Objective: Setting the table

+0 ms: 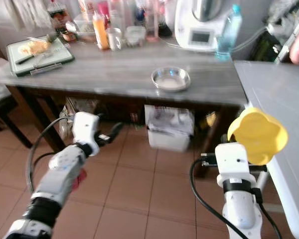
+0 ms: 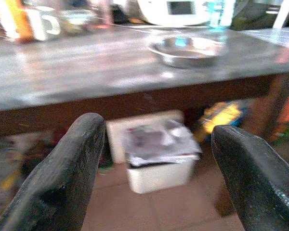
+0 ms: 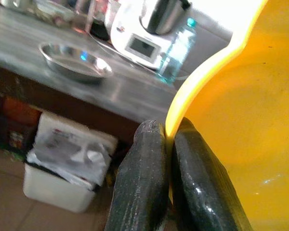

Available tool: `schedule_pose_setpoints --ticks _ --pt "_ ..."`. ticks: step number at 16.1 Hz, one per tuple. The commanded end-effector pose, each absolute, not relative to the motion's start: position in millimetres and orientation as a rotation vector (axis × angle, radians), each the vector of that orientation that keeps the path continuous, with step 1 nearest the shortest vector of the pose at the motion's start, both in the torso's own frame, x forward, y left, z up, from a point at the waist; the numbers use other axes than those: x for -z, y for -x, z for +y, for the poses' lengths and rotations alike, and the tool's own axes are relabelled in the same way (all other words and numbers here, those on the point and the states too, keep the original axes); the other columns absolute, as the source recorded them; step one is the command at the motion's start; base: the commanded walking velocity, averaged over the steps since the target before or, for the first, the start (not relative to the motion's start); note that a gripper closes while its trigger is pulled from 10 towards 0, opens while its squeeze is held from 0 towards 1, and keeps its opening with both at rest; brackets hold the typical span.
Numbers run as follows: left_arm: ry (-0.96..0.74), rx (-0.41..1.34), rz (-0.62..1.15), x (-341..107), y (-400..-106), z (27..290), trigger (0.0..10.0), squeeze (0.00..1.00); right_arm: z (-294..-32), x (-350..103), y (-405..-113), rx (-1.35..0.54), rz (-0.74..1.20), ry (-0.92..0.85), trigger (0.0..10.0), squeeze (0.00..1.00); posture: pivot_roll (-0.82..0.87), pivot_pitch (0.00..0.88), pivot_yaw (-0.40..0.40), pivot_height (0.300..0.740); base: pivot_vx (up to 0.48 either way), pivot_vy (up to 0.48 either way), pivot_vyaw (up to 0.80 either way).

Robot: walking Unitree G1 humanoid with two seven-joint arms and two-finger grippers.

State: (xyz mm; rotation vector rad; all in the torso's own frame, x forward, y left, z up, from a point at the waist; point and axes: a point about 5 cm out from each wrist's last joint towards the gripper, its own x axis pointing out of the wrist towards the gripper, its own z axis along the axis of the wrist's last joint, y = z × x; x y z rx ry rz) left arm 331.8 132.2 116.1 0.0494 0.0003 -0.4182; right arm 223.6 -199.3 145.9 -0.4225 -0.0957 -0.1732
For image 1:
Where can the dark sauce bottle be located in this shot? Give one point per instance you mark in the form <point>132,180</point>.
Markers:
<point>58,17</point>

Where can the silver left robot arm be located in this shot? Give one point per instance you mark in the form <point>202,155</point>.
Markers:
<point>62,172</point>

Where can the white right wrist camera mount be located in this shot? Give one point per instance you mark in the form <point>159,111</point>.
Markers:
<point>231,162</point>

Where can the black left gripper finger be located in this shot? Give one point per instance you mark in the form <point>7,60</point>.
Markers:
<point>116,132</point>

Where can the grey wooden counter table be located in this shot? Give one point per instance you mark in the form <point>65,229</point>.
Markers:
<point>119,69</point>

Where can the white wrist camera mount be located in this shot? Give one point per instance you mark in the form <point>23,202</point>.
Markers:
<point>231,162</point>
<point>85,128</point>

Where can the printed plastic bag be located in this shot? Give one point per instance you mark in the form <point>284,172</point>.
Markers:
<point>65,107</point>

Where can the clear plastic container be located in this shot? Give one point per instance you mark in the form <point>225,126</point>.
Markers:
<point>134,37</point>

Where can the white plastic folding table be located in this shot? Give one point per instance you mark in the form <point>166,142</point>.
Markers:
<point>279,89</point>

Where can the yellow plastic bowl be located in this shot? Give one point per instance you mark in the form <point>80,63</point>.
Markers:
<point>259,132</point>

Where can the green cutting board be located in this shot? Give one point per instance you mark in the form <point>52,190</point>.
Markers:
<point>55,59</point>

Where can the white hanging towel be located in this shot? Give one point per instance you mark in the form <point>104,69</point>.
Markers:
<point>25,12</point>

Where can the red cloth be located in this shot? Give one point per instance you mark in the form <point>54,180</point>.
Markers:
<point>80,180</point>

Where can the dark wooden chair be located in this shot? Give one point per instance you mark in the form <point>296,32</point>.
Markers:
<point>0,107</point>

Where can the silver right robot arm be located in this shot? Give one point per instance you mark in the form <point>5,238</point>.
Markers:
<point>241,214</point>

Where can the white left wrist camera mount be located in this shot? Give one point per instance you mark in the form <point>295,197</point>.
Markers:
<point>85,128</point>

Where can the clear blue water bottle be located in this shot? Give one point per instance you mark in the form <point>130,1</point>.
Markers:
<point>229,35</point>

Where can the pale food pieces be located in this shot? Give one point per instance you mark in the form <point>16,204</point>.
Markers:
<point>35,47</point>

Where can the white kitchen machine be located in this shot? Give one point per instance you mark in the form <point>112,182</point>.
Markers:
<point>184,25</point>

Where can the pink plastic jug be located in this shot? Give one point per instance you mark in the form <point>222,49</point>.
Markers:
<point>151,20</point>

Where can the white storage box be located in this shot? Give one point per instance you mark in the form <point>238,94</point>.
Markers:
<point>168,134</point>

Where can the orange squeeze bottle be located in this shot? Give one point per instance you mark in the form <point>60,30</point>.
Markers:
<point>100,32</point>

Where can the metal cup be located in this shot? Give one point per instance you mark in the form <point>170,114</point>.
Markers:
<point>114,39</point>

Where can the stainless steel bowl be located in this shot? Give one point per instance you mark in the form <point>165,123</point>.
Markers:
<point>171,79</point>

